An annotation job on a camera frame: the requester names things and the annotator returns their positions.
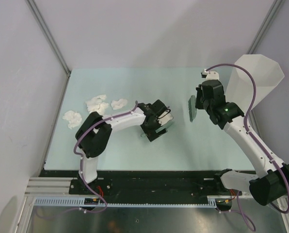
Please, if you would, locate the green hand brush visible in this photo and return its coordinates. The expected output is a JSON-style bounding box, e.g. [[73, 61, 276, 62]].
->
[[188, 95, 197, 122]]

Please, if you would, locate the green plastic dustpan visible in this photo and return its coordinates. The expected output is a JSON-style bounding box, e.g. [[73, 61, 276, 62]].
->
[[139, 120, 176, 139]]

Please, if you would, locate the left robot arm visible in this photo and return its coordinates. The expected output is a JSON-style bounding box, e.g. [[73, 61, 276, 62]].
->
[[73, 100, 174, 194]]

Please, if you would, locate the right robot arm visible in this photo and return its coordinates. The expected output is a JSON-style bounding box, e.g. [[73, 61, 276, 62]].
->
[[195, 80, 289, 206]]

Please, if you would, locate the white paper scrap top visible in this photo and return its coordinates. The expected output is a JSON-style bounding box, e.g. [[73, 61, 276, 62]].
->
[[111, 99, 128, 110]]

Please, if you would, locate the white paper scrap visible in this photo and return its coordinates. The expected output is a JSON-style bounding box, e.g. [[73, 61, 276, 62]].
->
[[111, 99, 128, 110], [63, 110, 82, 129], [85, 95, 109, 115]]

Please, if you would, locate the white paper scrap middle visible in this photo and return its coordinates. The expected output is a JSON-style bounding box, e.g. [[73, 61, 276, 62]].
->
[[85, 95, 109, 115]]

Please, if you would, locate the white octagonal waste bin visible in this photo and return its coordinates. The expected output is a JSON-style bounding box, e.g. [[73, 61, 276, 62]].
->
[[225, 54, 285, 113]]

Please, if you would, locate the white paper scrap far left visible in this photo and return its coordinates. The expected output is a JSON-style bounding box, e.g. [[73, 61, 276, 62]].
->
[[63, 110, 82, 129]]

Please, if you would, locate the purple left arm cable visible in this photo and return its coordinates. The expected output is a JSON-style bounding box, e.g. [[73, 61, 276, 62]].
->
[[35, 100, 139, 216]]

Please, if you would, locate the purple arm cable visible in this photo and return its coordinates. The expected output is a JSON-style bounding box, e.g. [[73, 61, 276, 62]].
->
[[205, 63, 289, 231], [35, 100, 139, 216]]

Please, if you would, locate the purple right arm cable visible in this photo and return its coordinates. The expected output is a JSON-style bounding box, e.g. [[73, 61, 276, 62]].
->
[[205, 63, 289, 231]]

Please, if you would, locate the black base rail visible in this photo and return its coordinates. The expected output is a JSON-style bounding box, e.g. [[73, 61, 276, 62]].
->
[[39, 169, 236, 198]]

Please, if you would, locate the aluminium frame post right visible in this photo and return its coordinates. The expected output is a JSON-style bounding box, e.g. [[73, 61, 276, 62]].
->
[[246, 0, 286, 54]]

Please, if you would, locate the aluminium frame post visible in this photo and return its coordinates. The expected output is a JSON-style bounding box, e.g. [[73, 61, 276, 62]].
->
[[246, 0, 286, 54], [25, 0, 71, 76]]

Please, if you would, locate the grey slotted cable duct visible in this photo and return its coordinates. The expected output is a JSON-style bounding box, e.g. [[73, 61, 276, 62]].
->
[[34, 195, 219, 208]]

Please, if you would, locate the aluminium extrusion rail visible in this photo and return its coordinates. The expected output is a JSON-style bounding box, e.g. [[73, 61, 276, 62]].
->
[[25, 176, 81, 197]]

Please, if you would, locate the aluminium frame post left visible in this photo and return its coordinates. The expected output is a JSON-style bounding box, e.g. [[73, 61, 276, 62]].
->
[[25, 0, 71, 76]]

